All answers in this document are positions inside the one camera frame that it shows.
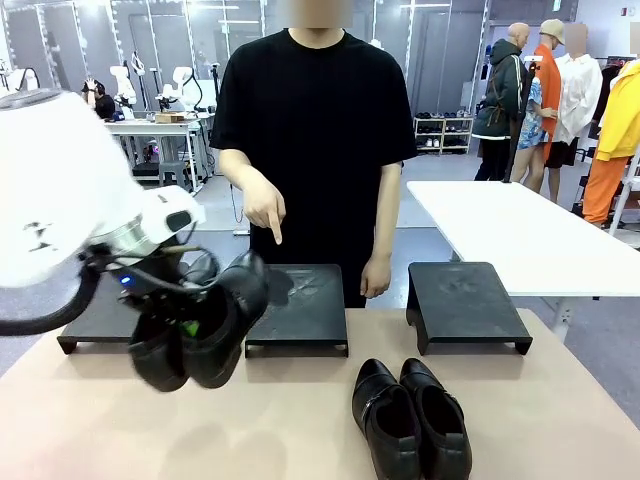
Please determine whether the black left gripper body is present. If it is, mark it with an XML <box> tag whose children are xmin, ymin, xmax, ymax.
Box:
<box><xmin>117</xmin><ymin>246</ymin><xmax>221</xmax><ymax>324</ymax></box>

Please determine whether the black leather lace-up shoe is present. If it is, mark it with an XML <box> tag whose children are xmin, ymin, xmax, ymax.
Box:
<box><xmin>128</xmin><ymin>299</ymin><xmax>192</xmax><ymax>393</ymax></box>
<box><xmin>182</xmin><ymin>249</ymin><xmax>272</xmax><ymax>390</ymax></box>

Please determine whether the person right forearm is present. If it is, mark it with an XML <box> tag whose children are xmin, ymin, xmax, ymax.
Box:
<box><xmin>218</xmin><ymin>148</ymin><xmax>267</xmax><ymax>202</ymax></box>

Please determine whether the person left forearm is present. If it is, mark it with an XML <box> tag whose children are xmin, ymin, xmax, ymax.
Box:
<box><xmin>368</xmin><ymin>160</ymin><xmax>404</xmax><ymax>262</ymax></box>

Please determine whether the black metal shoe stand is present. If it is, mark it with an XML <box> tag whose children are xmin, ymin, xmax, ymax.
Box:
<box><xmin>244</xmin><ymin>263</ymin><xmax>350</xmax><ymax>359</ymax></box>
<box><xmin>56</xmin><ymin>272</ymin><xmax>151</xmax><ymax>356</ymax></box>
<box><xmin>405</xmin><ymin>261</ymin><xmax>535</xmax><ymax>357</ymax></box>

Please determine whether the seated person black shirt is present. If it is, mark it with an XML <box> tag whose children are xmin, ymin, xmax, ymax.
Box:
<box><xmin>81</xmin><ymin>78</ymin><xmax>118</xmax><ymax>122</ymax></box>

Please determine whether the person torso black t-shirt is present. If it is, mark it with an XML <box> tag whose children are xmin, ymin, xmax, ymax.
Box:
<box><xmin>209</xmin><ymin>27</ymin><xmax>419</xmax><ymax>309</ymax></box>

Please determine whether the person right hand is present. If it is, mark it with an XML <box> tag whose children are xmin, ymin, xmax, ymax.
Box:
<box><xmin>241</xmin><ymin>183</ymin><xmax>288</xmax><ymax>247</ymax></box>

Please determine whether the person left hand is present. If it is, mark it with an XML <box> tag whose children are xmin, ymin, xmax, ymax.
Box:
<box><xmin>359</xmin><ymin>253</ymin><xmax>393</xmax><ymax>300</ymax></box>

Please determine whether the grey plastic stool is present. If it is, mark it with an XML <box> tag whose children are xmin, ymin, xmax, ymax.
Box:
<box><xmin>158</xmin><ymin>160</ymin><xmax>194</xmax><ymax>189</ymax></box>

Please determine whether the white background workbench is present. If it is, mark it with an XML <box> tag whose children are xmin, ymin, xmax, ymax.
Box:
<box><xmin>102</xmin><ymin>117</ymin><xmax>207</xmax><ymax>196</ymax></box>

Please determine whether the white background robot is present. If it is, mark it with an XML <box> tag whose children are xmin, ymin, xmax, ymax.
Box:
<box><xmin>155</xmin><ymin>66</ymin><xmax>202</xmax><ymax>119</ymax></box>
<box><xmin>109</xmin><ymin>64</ymin><xmax>139</xmax><ymax>121</ymax></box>

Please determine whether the black leather loafer shoe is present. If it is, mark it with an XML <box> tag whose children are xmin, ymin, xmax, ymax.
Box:
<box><xmin>351</xmin><ymin>357</ymin><xmax>424</xmax><ymax>480</ymax></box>
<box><xmin>398</xmin><ymin>356</ymin><xmax>474</xmax><ymax>480</ymax></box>

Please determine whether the wooden shoe rack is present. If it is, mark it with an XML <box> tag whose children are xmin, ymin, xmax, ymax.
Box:
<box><xmin>413</xmin><ymin>114</ymin><xmax>474</xmax><ymax>156</ymax></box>

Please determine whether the white side table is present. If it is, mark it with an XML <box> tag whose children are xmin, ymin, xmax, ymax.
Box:
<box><xmin>405</xmin><ymin>179</ymin><xmax>640</xmax><ymax>346</ymax></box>

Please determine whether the mannequin in dark green jacket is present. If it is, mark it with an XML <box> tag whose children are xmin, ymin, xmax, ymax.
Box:
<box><xmin>471</xmin><ymin>22</ymin><xmax>532</xmax><ymax>182</ymax></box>

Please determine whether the mannequin in blue floral shirt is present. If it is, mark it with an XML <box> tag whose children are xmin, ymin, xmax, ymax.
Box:
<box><xmin>510</xmin><ymin>77</ymin><xmax>558</xmax><ymax>194</ymax></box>

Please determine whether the mannequin in orange shirt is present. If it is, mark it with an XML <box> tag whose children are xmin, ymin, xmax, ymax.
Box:
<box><xmin>530</xmin><ymin>18</ymin><xmax>566</xmax><ymax>162</ymax></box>

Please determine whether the figure in white shirt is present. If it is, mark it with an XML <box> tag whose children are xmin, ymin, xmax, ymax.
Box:
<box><xmin>546</xmin><ymin>22</ymin><xmax>605</xmax><ymax>204</ymax></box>

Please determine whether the mannequin in yellow hoodie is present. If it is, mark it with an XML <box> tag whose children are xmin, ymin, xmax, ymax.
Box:
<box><xmin>581</xmin><ymin>59</ymin><xmax>640</xmax><ymax>227</ymax></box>

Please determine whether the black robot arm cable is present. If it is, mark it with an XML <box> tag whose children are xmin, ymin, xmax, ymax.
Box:
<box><xmin>0</xmin><ymin>257</ymin><xmax>102</xmax><ymax>337</ymax></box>

